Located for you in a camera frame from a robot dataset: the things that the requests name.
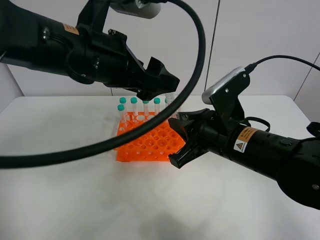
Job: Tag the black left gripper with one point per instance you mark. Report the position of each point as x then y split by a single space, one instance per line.
106 58

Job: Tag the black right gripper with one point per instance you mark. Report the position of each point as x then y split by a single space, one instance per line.
203 131

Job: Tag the test tube with teal cap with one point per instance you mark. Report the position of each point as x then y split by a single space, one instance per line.
169 98

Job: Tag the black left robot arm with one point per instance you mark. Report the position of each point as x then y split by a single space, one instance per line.
39 43

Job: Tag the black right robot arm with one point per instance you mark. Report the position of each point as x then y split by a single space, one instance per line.
293 163

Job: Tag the racked test tube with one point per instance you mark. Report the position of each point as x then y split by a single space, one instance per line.
123 117
123 102
157 102
145 109
135 113

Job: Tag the racked test tube front left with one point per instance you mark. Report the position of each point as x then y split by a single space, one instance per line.
123 117

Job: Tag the orange test tube rack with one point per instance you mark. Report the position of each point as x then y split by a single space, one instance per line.
154 146

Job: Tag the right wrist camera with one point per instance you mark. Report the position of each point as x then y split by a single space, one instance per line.
220 83

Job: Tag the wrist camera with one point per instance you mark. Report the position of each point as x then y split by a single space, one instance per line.
220 83
137 8

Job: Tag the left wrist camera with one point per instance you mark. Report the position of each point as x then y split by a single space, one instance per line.
137 8

